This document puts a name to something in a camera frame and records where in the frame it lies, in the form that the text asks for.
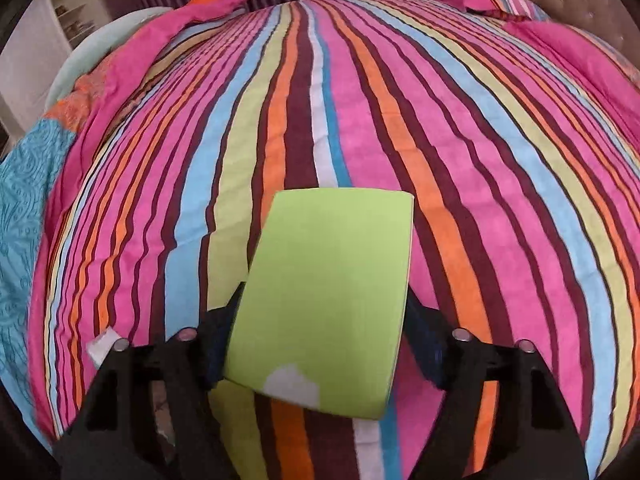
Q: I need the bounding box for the white cabinet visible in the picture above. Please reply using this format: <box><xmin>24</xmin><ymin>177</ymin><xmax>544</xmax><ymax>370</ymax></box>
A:
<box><xmin>0</xmin><ymin>0</ymin><xmax>115</xmax><ymax>133</ymax></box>

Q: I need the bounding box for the striped colourful blanket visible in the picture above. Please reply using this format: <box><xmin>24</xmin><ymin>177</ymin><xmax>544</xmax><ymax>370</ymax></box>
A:
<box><xmin>27</xmin><ymin>0</ymin><xmax>640</xmax><ymax>480</ymax></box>

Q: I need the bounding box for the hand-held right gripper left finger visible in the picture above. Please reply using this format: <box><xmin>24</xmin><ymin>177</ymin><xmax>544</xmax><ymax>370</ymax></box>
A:
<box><xmin>52</xmin><ymin>292</ymin><xmax>247</xmax><ymax>480</ymax></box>

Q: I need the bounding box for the light green carton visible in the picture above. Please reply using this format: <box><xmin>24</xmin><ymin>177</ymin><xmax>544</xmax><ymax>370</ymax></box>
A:
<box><xmin>222</xmin><ymin>187</ymin><xmax>415</xmax><ymax>421</ymax></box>

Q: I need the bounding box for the orange pillow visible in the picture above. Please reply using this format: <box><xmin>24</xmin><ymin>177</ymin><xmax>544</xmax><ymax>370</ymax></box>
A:
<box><xmin>186</xmin><ymin>0</ymin><xmax>252</xmax><ymax>15</ymax></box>

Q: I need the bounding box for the blue patterned sheet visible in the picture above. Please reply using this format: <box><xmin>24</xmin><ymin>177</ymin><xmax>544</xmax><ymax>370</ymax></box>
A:
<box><xmin>0</xmin><ymin>117</ymin><xmax>77</xmax><ymax>413</ymax></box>

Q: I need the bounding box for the white paper scrap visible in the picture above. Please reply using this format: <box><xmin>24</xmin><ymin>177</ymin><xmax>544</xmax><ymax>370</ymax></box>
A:
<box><xmin>86</xmin><ymin>329</ymin><xmax>121</xmax><ymax>367</ymax></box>

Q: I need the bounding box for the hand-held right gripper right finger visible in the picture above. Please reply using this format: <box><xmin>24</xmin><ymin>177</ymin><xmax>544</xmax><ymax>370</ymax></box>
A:
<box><xmin>404</xmin><ymin>294</ymin><xmax>591</xmax><ymax>480</ymax></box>

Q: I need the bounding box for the light green pillow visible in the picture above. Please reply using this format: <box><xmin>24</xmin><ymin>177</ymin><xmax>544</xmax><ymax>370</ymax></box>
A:
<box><xmin>44</xmin><ymin>6</ymin><xmax>174</xmax><ymax>112</ymax></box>

